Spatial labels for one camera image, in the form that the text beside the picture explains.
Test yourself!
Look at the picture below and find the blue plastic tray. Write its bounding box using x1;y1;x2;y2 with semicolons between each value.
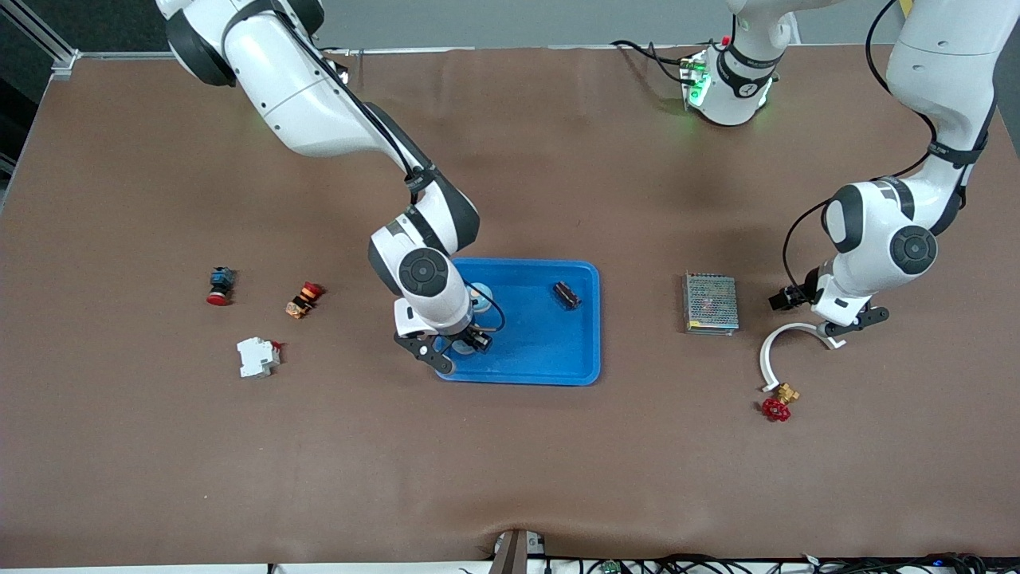
433;257;602;387

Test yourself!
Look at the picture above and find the black left base cable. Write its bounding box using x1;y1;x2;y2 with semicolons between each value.
610;38;702;85

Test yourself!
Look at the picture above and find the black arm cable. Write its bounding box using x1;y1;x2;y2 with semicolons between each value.
315;48;507;336
781;0;937;300

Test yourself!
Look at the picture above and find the metal mesh power supply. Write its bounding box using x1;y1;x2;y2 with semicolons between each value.
683;272;740;336

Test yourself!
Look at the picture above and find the black cable bundle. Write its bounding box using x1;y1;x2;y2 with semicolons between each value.
550;552;1020;574

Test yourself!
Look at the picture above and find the white circuit breaker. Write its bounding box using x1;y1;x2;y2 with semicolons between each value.
236;336;284;379

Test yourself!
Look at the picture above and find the brass valve red handle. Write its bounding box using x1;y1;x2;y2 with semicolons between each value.
761;383;802;423

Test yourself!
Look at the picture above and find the grey aluminium frame profile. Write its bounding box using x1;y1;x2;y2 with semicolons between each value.
0;0;80;81

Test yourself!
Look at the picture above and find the orange red push button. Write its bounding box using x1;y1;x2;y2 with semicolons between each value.
284;281;326;320

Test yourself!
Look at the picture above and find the metal table clamp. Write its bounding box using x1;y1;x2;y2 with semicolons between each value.
488;529;551;574

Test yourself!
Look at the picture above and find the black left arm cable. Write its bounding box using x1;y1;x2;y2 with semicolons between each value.
781;0;937;300

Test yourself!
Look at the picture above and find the red mushroom button blue base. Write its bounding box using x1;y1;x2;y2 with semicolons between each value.
206;266;237;307

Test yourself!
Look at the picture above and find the white curved plastic arc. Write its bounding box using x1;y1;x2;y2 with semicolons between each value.
759;322;847;393

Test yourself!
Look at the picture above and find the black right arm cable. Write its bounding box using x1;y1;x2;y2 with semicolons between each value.
315;48;507;336

